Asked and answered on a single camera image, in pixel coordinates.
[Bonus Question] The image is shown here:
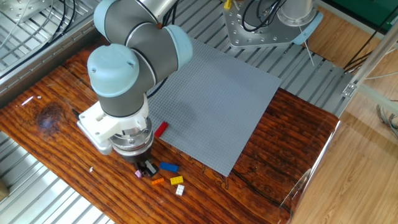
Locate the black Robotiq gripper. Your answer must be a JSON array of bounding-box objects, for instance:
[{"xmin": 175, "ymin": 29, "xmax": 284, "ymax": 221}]
[{"xmin": 120, "ymin": 146, "xmax": 160, "ymax": 178}]

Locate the red Lego brick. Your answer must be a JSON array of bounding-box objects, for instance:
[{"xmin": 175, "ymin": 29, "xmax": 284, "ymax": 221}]
[{"xmin": 154, "ymin": 121, "xmax": 169, "ymax": 139}]

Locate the long blue Lego brick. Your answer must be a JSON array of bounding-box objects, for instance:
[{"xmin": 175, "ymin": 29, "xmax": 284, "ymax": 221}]
[{"xmin": 159, "ymin": 161, "xmax": 179, "ymax": 174}]

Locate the grey Lego baseplate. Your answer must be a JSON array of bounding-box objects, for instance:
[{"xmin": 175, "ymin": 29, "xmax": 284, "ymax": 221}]
[{"xmin": 146, "ymin": 37, "xmax": 282, "ymax": 177}]

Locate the silver robot mounting plate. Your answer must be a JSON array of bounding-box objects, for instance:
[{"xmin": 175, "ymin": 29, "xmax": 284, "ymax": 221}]
[{"xmin": 222, "ymin": 0, "xmax": 299, "ymax": 49}]

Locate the aluminium table edge rail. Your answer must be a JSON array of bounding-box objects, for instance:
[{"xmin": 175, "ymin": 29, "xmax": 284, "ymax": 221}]
[{"xmin": 0, "ymin": 4, "xmax": 106, "ymax": 108}]

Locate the thin black cable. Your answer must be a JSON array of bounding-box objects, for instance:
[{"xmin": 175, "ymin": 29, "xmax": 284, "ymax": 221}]
[{"xmin": 43, "ymin": 0, "xmax": 77, "ymax": 46}]

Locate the silver perforated mount plate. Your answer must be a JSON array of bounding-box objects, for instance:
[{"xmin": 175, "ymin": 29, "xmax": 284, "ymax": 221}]
[{"xmin": 0, "ymin": 0, "xmax": 52, "ymax": 23}]

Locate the grey cable coil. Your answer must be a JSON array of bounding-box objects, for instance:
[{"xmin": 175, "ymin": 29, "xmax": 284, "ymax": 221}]
[{"xmin": 376, "ymin": 104, "xmax": 398, "ymax": 139}]

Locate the aluminium frame post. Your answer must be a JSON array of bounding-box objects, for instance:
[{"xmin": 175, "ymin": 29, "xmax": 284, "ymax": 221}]
[{"xmin": 341, "ymin": 21, "xmax": 398, "ymax": 99}]

